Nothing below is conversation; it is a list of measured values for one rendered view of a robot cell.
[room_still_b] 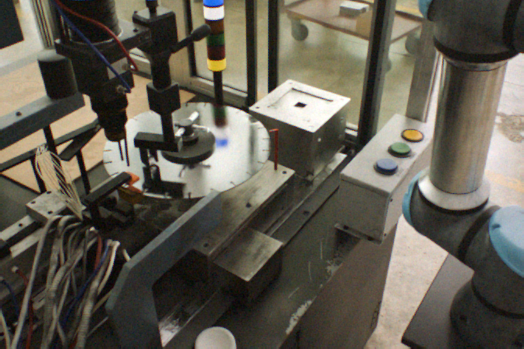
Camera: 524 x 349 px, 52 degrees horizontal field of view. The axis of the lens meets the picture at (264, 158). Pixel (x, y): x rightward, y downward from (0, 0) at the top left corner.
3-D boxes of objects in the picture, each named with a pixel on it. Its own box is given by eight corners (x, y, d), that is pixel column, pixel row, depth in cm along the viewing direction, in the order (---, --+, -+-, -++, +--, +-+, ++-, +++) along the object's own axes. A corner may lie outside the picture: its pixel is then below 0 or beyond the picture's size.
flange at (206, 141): (161, 130, 110) (161, 120, 109) (215, 128, 111) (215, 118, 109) (157, 162, 101) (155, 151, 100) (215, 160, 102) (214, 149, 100)
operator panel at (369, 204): (387, 163, 135) (395, 113, 126) (429, 178, 130) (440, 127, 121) (334, 227, 116) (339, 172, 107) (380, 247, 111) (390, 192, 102)
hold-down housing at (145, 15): (169, 100, 96) (156, -11, 84) (187, 110, 93) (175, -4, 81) (144, 112, 93) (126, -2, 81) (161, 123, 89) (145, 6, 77)
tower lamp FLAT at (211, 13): (212, 12, 124) (211, -2, 122) (228, 15, 122) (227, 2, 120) (200, 17, 121) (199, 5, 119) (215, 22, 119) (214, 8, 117)
